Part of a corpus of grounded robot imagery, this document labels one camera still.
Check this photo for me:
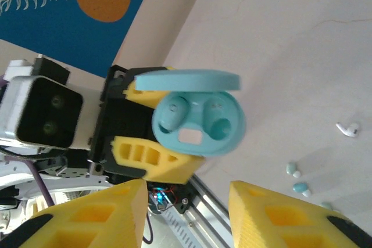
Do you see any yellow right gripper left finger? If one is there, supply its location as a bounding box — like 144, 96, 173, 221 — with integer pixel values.
0, 179, 149, 248

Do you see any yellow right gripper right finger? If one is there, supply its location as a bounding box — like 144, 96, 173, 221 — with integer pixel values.
228, 180, 372, 248

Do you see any blue wireless earbud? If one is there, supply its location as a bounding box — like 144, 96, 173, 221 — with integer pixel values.
292, 182, 312, 197
159, 96, 190, 132

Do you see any blue earbud charging case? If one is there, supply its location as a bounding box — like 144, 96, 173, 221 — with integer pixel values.
134, 69, 246, 159

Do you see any mint green wireless earbud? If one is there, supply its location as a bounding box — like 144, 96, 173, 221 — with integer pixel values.
285, 161, 302, 179

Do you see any white wireless earbud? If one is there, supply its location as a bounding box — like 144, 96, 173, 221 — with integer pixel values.
335, 122, 361, 138

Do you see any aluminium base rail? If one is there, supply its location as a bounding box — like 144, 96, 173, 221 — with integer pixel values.
174, 172, 236, 248

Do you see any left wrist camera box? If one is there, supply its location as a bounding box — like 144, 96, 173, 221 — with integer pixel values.
0, 55, 85, 152

